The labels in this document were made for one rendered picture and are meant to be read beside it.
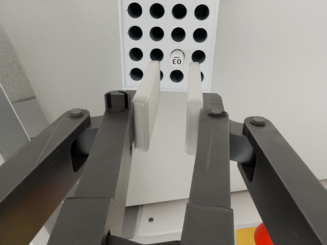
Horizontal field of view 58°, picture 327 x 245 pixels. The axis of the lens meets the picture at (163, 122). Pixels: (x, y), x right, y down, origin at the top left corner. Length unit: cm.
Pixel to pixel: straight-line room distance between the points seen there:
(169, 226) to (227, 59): 22
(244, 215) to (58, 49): 29
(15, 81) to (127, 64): 106
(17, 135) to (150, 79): 15
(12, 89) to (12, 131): 106
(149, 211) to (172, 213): 4
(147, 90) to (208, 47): 13
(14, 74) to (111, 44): 101
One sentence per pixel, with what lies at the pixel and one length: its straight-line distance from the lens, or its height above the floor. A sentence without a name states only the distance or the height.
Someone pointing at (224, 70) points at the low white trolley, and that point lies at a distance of 32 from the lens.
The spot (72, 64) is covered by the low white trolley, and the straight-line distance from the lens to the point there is 34.
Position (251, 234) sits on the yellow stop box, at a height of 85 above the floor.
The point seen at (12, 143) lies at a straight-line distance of 28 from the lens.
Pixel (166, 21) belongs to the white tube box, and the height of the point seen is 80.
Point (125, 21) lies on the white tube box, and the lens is 27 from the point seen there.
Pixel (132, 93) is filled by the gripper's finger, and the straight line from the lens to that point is 17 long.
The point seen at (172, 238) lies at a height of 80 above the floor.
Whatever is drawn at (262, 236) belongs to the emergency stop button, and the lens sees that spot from 28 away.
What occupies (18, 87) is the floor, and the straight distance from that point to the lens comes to 133.
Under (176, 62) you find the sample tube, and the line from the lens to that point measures 26.
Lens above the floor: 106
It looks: 62 degrees down
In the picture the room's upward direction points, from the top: 170 degrees counter-clockwise
